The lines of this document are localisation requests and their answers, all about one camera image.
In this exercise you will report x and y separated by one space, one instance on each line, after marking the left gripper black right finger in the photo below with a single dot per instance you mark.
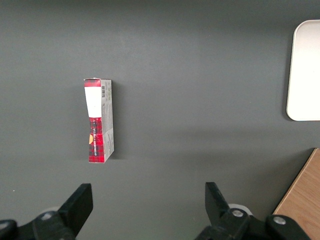
217 210

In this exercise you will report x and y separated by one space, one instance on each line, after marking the dark grey table mat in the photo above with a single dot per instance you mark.
187 75

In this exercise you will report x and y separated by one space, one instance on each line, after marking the wooden drawer cabinet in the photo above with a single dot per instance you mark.
303 200

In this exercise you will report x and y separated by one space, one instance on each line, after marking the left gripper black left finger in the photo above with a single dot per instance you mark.
75 210

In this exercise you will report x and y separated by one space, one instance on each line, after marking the beige rectangular tray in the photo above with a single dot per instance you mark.
306 72

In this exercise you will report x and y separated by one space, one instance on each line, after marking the red plaid cardboard box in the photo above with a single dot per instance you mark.
98 125

